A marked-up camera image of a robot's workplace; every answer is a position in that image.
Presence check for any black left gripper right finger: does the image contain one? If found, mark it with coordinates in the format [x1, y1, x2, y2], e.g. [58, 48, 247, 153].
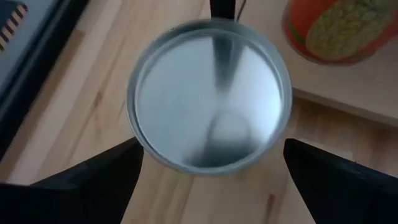
[282, 138, 398, 224]

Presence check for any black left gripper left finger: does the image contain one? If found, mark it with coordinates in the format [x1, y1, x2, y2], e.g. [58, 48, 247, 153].
[0, 136, 145, 224]

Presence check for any yellow can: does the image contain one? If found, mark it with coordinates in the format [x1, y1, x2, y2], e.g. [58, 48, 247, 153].
[282, 0, 398, 66]

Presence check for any peaches label tin can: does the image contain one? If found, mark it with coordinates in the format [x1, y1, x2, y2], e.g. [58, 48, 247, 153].
[126, 17, 293, 177]

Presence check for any wooden shelf board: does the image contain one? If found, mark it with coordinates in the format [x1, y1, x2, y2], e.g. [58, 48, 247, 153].
[239, 0, 398, 128]

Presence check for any yellow black hazard tape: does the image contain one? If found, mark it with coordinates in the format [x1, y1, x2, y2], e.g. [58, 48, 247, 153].
[0, 1, 29, 52]

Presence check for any black table edge rail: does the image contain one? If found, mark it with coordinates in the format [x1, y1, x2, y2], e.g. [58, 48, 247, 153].
[0, 0, 91, 161]

